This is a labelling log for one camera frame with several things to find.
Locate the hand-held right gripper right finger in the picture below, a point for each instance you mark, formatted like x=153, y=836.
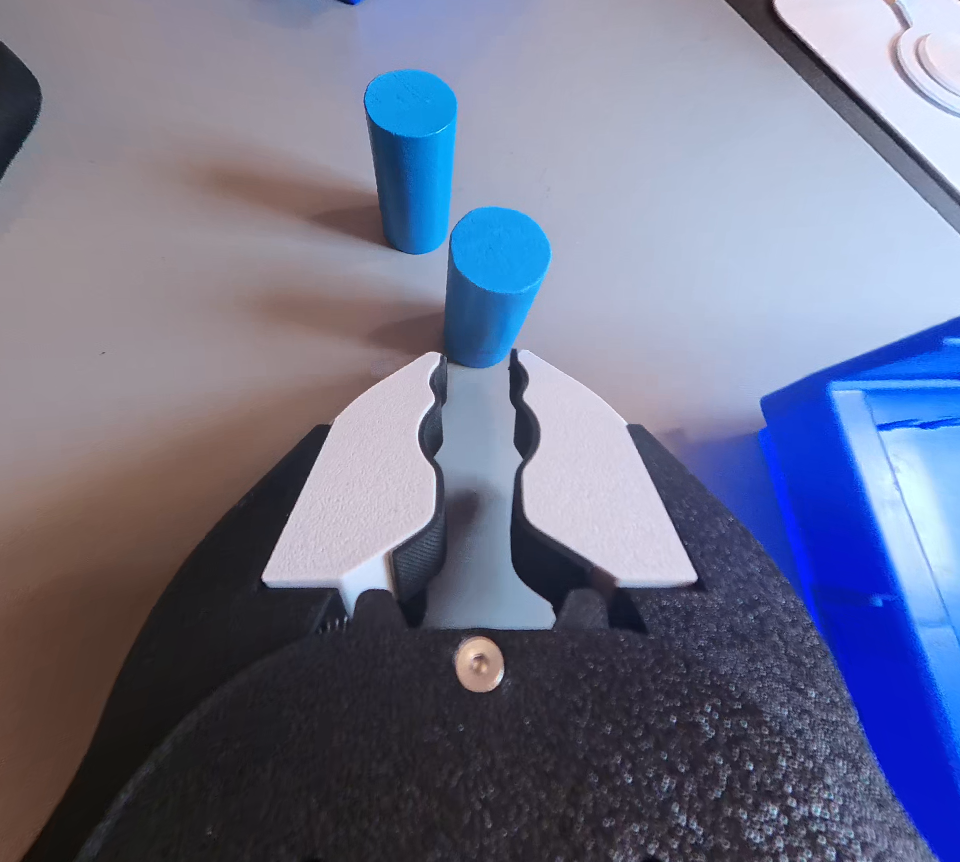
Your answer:
x=600, y=502

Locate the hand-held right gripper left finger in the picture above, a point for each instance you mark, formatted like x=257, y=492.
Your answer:
x=353, y=502

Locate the teal wooden cylinder block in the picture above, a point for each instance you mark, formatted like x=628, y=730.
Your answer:
x=492, y=293

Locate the blue wooden cylinder block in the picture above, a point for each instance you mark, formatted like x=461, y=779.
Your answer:
x=413, y=173

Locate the black wrist rest pad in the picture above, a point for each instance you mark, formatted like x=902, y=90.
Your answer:
x=15, y=105

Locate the white document stand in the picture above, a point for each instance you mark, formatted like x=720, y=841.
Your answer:
x=870, y=38

